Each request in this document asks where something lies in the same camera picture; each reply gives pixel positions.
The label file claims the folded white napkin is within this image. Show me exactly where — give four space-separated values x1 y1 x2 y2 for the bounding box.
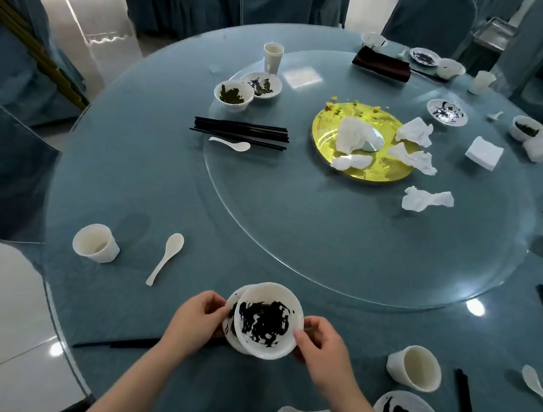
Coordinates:
463 134 506 174

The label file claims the yellow round disc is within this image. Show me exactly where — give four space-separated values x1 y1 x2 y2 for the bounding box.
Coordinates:
305 97 422 188

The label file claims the metal tray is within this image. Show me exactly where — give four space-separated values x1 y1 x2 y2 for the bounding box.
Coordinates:
471 14 519 54

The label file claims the round glass turntable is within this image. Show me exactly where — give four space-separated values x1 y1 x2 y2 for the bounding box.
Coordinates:
186 34 543 325

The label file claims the round blue table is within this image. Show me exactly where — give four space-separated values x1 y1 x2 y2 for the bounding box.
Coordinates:
18 0 543 412

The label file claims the person's left hand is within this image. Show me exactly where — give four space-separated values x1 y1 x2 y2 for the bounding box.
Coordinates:
157 285 233 367

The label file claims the bundle of black chopsticks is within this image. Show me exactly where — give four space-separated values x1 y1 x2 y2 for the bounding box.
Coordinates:
188 114 292 153

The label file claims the dark red cloth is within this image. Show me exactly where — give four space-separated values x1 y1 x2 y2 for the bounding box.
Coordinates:
350 44 415 85

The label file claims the person's right hand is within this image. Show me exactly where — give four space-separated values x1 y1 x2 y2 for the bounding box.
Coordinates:
286 314 370 404

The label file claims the crumpled white tissue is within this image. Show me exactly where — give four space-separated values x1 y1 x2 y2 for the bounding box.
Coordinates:
329 150 374 176
393 114 436 149
400 184 457 218
384 140 441 177
333 115 387 160

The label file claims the person's left forearm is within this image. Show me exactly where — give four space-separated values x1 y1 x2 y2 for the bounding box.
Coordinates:
77 334 194 412

